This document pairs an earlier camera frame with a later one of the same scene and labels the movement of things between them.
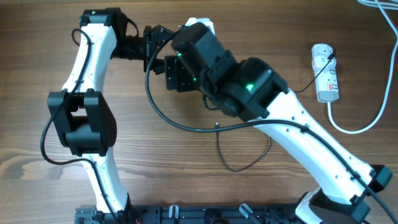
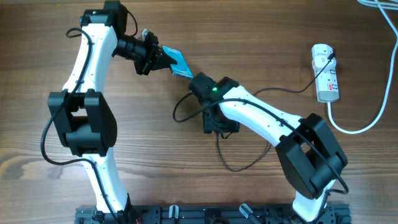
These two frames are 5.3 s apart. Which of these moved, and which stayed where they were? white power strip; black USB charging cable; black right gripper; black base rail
Moved: black right gripper; black USB charging cable
Stayed: black base rail; white power strip
